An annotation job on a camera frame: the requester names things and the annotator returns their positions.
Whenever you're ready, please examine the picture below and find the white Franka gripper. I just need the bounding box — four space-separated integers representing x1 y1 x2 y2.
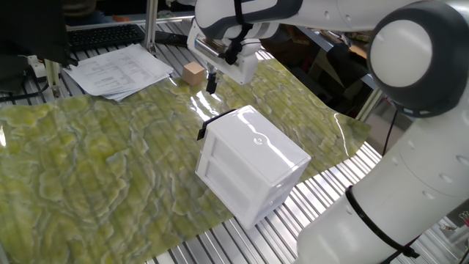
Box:
186 18 262 95

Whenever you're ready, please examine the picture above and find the white drawer with black handle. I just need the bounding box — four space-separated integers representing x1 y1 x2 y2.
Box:
196 109 237 142

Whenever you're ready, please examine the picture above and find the white plastic drawer cabinet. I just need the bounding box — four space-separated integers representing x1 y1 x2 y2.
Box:
194 104 312 230

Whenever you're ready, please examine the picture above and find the large wooden cube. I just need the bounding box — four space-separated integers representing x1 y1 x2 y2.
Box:
181 61 207 87

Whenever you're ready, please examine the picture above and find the black power adapter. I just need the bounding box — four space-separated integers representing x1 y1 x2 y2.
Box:
155 30 190 47

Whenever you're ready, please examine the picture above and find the stack of printed papers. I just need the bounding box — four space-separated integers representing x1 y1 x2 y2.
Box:
62 43 175 103

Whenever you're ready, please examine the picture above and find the black computer keyboard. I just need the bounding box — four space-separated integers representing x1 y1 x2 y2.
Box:
66 23 146 53

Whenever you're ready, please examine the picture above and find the green marble pattern mat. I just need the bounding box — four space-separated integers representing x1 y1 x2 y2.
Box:
0 57 372 264

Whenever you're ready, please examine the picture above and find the slanted aluminium table leg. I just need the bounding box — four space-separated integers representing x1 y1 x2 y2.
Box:
354 77 385 122

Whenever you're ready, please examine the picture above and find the white power strip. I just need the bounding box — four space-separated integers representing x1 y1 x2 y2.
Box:
26 54 48 82

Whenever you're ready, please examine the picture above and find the black monitor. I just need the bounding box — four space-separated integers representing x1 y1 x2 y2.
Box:
0 0 80 69

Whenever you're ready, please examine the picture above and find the silver camera with blue ends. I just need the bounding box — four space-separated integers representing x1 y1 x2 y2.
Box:
193 35 231 59

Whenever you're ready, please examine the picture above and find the tall aluminium frame post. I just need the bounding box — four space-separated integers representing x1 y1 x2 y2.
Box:
143 0 160 55

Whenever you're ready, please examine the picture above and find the short aluminium post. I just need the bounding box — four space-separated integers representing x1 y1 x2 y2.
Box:
43 59 62 99

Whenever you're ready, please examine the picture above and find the thin black hanging cable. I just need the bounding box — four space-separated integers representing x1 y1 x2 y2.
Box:
382 109 399 158

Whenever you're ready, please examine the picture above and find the black cable near monitor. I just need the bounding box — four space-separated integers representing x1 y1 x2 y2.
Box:
0 81 51 103

